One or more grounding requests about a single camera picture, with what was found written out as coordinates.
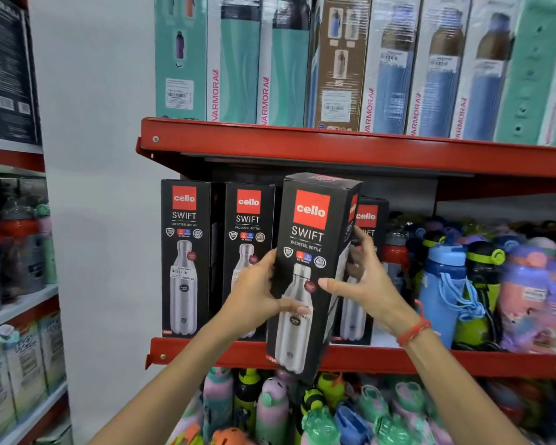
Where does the row of shrink-wrapped bottles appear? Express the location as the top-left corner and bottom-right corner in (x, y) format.
(0, 175), (59, 318)

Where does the brown bottle box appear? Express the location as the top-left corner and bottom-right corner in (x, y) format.
(305, 0), (373, 132)

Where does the black steel bottle box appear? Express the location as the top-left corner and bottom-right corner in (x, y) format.
(160, 179), (219, 339)
(222, 182), (280, 341)
(265, 172), (364, 386)
(332, 196), (390, 346)

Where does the red metal shelf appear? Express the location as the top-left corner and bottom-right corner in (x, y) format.
(145, 337), (556, 381)
(136, 117), (556, 182)

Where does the person's left hand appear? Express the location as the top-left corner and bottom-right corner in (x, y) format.
(220, 249), (311, 341)

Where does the teal bottle box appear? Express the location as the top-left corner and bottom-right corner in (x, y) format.
(257, 0), (312, 128)
(207, 0), (263, 125)
(154, 0), (209, 121)

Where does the black bottle lime green lid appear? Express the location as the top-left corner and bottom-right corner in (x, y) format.
(453, 241), (507, 349)

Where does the row of colourful water bottles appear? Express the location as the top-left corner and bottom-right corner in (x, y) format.
(381, 213), (556, 355)

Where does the person's right hand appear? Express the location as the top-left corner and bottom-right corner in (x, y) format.
(318, 225), (422, 338)

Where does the person's right forearm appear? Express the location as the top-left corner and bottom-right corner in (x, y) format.
(398, 320), (530, 445)

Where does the white box blue bottle picture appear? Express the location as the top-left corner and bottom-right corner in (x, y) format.
(405, 0), (474, 138)
(359, 0), (423, 135)
(449, 0), (525, 142)

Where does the pink and purple bottle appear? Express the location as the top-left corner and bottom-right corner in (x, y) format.
(497, 244), (556, 354)

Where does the white shelf board red edge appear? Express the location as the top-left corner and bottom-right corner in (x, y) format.
(0, 136), (46, 175)
(0, 283), (60, 328)
(0, 381), (71, 445)

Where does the blue bottle with strap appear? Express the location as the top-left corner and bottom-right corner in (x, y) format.
(418, 244), (487, 349)

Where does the pile of pastel kids bottles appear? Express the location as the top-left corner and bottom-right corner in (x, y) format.
(167, 367), (556, 445)

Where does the large black printed box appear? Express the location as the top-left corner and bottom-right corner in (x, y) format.
(0, 0), (43, 145)

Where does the person's left forearm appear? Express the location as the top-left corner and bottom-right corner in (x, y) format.
(87, 311), (242, 445)

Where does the red wrist band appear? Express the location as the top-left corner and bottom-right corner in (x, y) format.
(396, 300), (434, 348)

